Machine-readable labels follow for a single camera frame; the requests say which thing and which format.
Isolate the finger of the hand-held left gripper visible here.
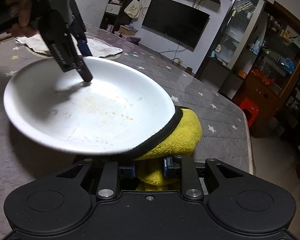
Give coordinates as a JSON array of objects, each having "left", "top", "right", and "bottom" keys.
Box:
[
  {"left": 49, "top": 38, "right": 93, "bottom": 82},
  {"left": 69, "top": 0, "right": 93, "bottom": 57}
]

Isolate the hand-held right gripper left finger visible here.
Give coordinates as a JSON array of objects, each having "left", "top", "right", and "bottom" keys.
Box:
[{"left": 56, "top": 159, "right": 136, "bottom": 200}]

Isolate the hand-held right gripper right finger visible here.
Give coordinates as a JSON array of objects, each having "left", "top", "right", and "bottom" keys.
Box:
[{"left": 162, "top": 156, "right": 243, "bottom": 200}]

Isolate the white round plate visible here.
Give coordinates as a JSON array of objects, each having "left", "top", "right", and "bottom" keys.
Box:
[{"left": 3, "top": 56, "right": 177, "bottom": 156}]

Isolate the yellow cloth with black edge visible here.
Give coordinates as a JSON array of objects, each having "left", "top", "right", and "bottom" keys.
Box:
[{"left": 130, "top": 106, "right": 203, "bottom": 192}]

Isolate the person's left hand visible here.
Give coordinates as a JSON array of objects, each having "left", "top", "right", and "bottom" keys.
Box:
[{"left": 5, "top": 0, "right": 39, "bottom": 38}]

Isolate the white cloth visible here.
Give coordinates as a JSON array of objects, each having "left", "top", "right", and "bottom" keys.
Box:
[{"left": 15, "top": 34, "right": 123, "bottom": 58}]

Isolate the cardboard box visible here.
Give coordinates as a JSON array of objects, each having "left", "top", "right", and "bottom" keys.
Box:
[{"left": 118, "top": 25, "right": 136, "bottom": 36}]

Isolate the dark open bookshelf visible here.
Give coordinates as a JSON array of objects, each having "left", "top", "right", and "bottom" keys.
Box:
[{"left": 99, "top": 0, "right": 131, "bottom": 33}]

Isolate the beige tote bag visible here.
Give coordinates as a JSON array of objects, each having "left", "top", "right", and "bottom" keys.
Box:
[{"left": 124, "top": 0, "right": 147, "bottom": 19}]

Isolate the grey star-print table cover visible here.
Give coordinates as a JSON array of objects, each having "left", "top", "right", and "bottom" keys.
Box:
[{"left": 0, "top": 22, "right": 256, "bottom": 200}]

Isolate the black flat television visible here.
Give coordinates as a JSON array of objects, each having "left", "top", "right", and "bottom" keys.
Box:
[{"left": 141, "top": 0, "right": 211, "bottom": 50}]

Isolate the red plastic stool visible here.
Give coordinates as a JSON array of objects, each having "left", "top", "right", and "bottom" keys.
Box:
[{"left": 238, "top": 97, "right": 260, "bottom": 128}]

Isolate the glass display cabinet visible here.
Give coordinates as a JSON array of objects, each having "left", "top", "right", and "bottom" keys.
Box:
[{"left": 194, "top": 0, "right": 266, "bottom": 100}]

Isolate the brown wooden cabinet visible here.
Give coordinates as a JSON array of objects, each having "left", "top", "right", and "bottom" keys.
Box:
[{"left": 232, "top": 1, "right": 300, "bottom": 155}]

